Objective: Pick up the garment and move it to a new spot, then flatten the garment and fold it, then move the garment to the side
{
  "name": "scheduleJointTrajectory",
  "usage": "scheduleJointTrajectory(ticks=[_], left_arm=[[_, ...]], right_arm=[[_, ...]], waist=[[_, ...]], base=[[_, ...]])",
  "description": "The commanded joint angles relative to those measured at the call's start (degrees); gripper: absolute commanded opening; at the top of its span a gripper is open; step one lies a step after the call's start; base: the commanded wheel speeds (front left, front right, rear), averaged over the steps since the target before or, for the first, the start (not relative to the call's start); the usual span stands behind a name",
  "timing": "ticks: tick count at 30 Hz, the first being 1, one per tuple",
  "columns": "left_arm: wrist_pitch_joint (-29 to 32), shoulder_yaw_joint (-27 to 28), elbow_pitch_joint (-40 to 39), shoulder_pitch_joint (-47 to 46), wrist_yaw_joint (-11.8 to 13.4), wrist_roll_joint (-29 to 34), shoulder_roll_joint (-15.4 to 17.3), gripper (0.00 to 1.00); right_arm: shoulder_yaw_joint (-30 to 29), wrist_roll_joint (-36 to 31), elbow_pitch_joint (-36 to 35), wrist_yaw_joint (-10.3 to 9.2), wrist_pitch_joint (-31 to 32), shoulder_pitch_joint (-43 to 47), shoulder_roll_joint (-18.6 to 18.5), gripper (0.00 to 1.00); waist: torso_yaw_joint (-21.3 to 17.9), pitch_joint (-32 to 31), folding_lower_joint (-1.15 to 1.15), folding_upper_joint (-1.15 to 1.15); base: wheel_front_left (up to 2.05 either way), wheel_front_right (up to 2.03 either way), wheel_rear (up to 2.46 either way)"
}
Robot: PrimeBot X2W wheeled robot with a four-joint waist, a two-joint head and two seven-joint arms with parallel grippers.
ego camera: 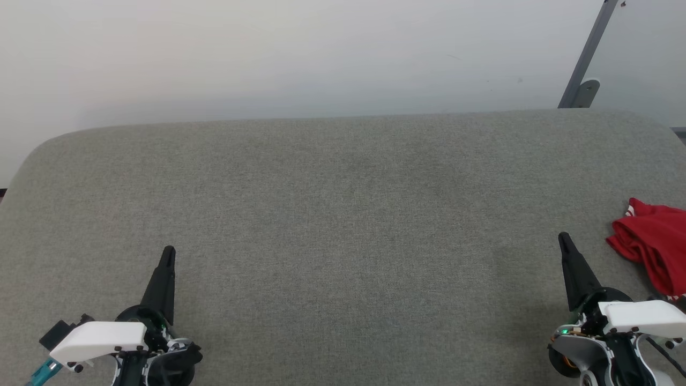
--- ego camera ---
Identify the grey fabric sofa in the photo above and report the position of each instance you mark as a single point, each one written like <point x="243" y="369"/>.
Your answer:
<point x="343" y="214"/>

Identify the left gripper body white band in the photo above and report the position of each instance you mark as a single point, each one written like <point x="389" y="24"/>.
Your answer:
<point x="102" y="338"/>

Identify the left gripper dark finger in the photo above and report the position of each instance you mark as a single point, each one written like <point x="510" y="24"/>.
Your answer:
<point x="163" y="289"/>

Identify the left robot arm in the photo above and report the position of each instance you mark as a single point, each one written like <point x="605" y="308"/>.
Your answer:
<point x="171" y="367"/>

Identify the grey slanted metal post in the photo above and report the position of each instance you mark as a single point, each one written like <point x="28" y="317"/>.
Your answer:
<point x="589" y="48"/>

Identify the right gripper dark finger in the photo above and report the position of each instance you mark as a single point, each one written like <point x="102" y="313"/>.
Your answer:
<point x="579" y="273"/>

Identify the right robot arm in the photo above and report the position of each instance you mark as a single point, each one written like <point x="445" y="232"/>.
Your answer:
<point x="589" y="351"/>

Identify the grey metal bracket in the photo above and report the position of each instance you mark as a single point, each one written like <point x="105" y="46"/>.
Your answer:
<point x="588" y="94"/>

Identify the red and white garment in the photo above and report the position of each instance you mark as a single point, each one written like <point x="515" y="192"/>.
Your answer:
<point x="656" y="241"/>

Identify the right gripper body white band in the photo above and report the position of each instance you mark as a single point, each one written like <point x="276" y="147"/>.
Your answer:
<point x="643" y="316"/>

